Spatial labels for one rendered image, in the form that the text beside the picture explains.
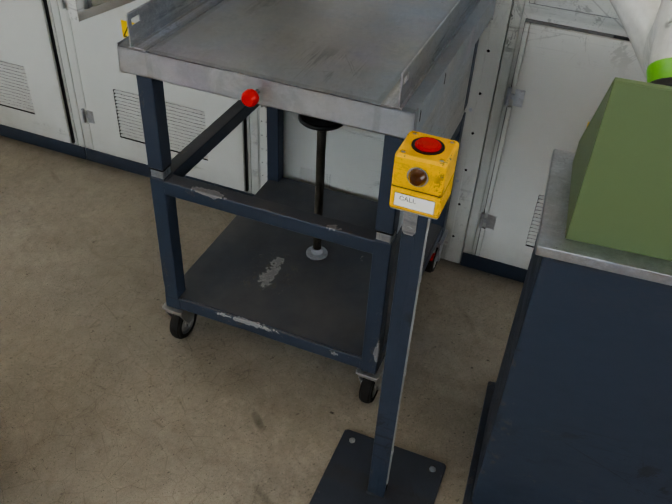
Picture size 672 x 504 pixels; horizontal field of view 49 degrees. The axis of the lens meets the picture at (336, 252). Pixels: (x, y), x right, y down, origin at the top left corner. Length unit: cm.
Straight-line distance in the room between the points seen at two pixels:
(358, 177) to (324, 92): 93
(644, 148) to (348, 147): 123
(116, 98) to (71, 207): 39
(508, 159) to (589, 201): 90
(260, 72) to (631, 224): 71
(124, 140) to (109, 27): 40
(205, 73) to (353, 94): 30
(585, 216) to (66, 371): 136
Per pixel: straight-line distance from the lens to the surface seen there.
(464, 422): 189
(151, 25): 159
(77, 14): 169
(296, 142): 229
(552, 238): 123
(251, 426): 184
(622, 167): 116
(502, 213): 217
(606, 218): 121
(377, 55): 152
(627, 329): 131
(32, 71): 276
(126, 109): 258
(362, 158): 222
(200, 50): 152
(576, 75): 195
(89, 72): 259
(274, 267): 198
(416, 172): 108
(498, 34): 196
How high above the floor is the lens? 145
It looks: 39 degrees down
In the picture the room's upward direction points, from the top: 4 degrees clockwise
